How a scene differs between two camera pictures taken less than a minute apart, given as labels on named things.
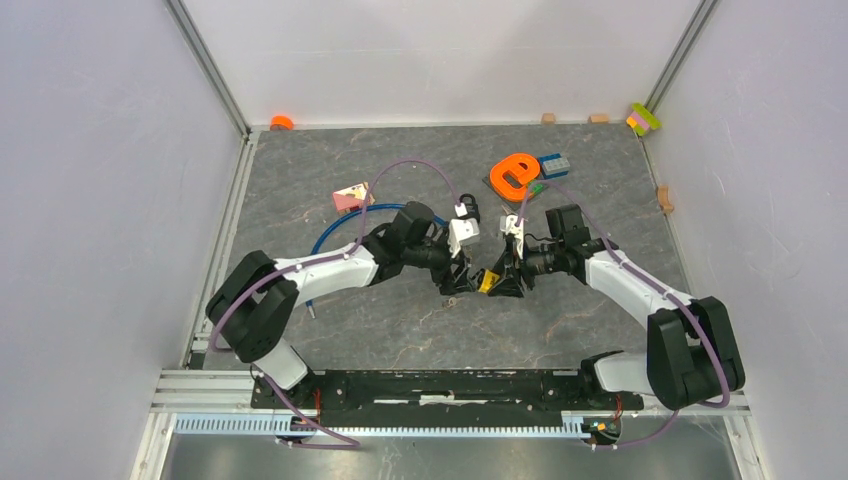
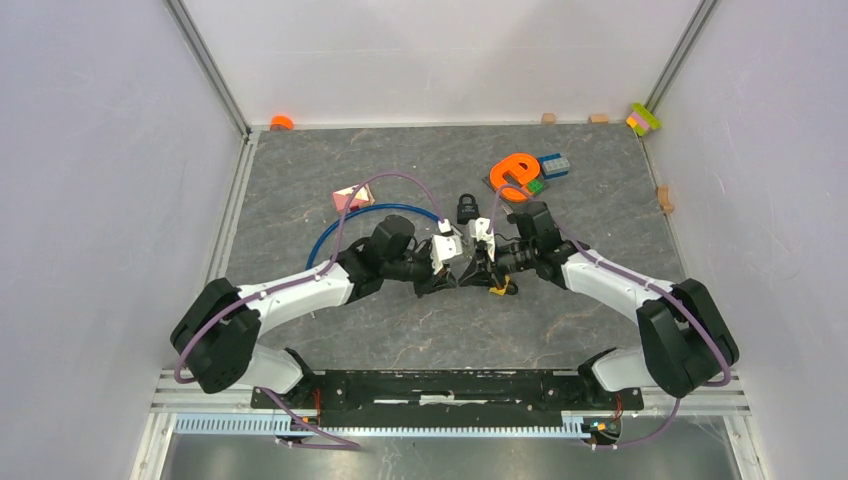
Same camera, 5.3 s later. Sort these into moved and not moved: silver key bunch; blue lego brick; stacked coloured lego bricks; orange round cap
Moved: silver key bunch
Not moved: orange round cap; stacked coloured lego bricks; blue lego brick
